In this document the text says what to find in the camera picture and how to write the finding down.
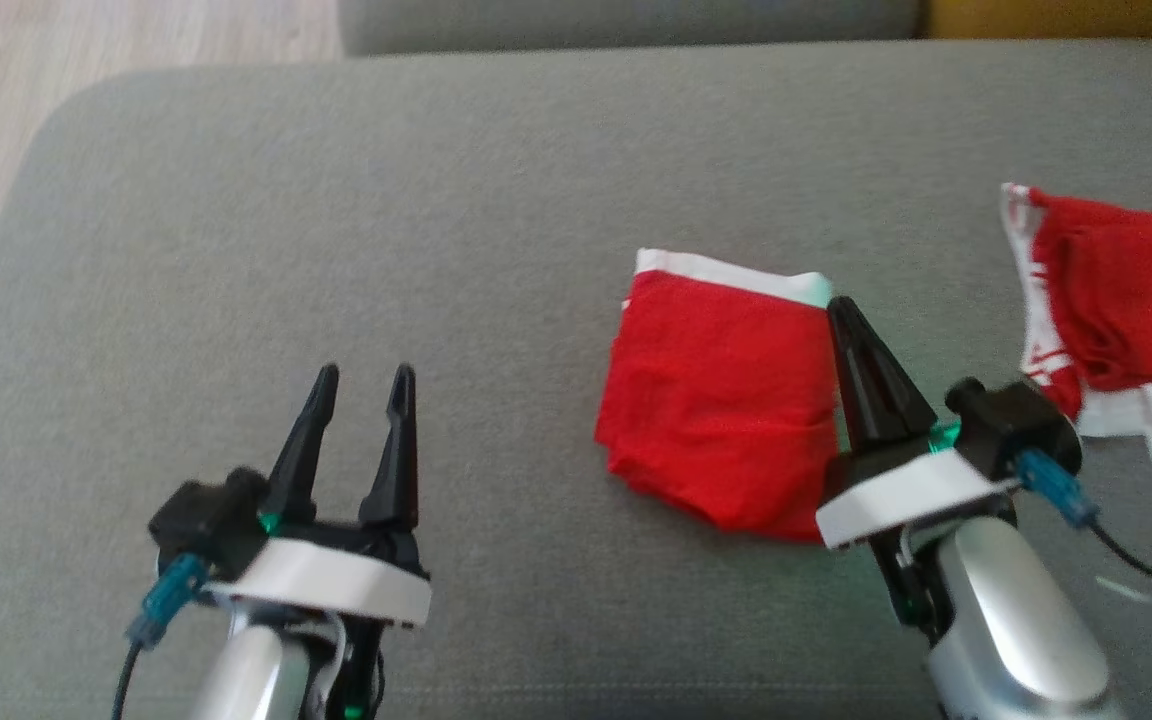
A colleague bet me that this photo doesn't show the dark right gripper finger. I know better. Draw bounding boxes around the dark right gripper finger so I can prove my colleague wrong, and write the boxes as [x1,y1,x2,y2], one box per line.
[827,297,888,472]
[850,304,938,450]

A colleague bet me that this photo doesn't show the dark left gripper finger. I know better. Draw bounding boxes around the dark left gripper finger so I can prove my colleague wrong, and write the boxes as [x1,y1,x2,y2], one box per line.
[260,363,341,528]
[357,364,420,532]

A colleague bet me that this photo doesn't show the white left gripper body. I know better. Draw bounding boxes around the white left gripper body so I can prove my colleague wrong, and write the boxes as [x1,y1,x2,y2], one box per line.
[204,518,433,720]

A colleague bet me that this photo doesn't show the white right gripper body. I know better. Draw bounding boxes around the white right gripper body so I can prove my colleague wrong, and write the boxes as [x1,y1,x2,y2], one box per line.
[816,440,1023,641]

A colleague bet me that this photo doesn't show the red garment plain white hem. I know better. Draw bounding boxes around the red garment plain white hem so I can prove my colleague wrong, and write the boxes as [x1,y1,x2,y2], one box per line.
[594,248,852,544]

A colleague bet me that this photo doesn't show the red shorts with white stripes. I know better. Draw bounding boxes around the red shorts with white stripes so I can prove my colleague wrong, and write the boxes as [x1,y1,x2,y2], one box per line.
[999,183,1152,476]

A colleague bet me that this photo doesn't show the large grey sofa ottoman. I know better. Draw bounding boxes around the large grey sofa ottoman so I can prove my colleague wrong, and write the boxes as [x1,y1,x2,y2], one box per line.
[0,38,1152,720]

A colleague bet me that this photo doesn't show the large yellow sofa backrest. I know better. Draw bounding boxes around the large yellow sofa backrest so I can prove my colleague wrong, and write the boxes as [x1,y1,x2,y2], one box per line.
[926,0,1152,43]

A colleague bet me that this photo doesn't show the grey sofa seat cushion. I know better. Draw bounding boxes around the grey sofa seat cushion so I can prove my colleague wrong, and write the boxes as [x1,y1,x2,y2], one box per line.
[336,0,929,57]

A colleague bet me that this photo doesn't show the right camera cable teal plug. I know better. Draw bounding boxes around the right camera cable teal plug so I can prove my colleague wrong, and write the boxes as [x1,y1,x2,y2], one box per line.
[1016,448,1152,646]

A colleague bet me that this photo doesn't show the camera cable teal plug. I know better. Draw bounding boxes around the camera cable teal plug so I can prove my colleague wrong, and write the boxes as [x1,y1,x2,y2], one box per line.
[1016,448,1152,646]
[114,553,209,720]

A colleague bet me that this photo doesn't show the left camera cable teal plug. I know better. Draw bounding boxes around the left camera cable teal plug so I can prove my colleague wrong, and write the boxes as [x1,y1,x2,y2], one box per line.
[114,553,209,720]

